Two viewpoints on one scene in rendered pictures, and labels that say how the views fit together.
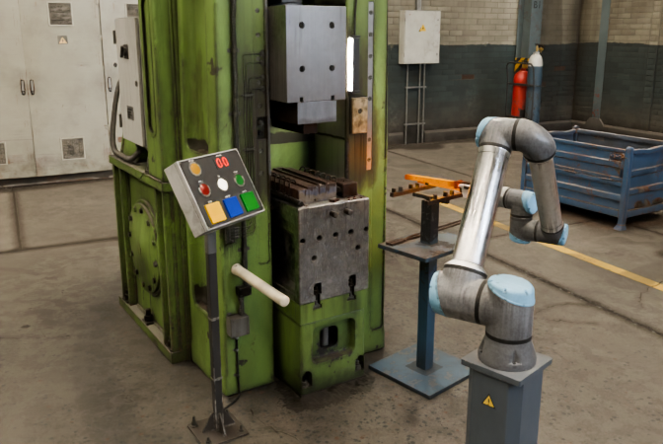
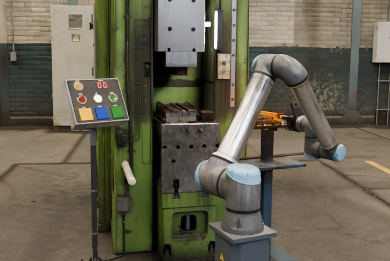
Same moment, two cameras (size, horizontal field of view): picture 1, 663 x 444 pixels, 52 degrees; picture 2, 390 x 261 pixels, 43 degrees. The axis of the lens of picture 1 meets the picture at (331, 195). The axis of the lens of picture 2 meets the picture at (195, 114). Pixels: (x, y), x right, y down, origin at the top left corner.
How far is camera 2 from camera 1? 115 cm
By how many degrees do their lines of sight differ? 21
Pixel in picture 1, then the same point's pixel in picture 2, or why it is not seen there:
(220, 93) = (117, 44)
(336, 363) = (192, 243)
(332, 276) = (188, 177)
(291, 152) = (187, 94)
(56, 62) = not seen: hidden behind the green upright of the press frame
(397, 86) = (370, 79)
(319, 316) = (177, 204)
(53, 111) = not seen: hidden behind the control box
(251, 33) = (140, 6)
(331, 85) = (193, 41)
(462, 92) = not seen: outside the picture
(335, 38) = (197, 9)
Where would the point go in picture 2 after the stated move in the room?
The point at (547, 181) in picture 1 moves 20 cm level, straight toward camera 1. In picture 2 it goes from (306, 103) to (286, 107)
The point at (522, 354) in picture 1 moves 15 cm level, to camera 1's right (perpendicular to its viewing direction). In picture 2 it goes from (244, 222) to (279, 227)
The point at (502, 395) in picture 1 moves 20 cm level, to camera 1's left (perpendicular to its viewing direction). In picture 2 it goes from (227, 251) to (183, 245)
